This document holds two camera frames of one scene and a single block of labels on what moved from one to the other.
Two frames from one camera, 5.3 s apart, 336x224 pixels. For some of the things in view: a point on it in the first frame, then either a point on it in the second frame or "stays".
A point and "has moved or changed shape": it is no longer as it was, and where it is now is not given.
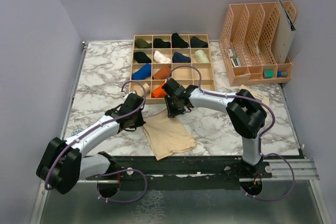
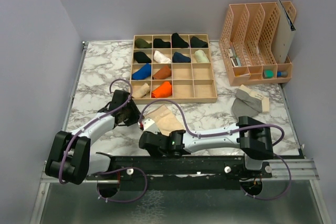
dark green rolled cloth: (195, 42) stays
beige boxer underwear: (165, 136) has moved or changed shape
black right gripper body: (174, 107) to (158, 154)
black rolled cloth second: (158, 43) stays
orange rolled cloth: (158, 92) stays
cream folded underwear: (256, 95) stays
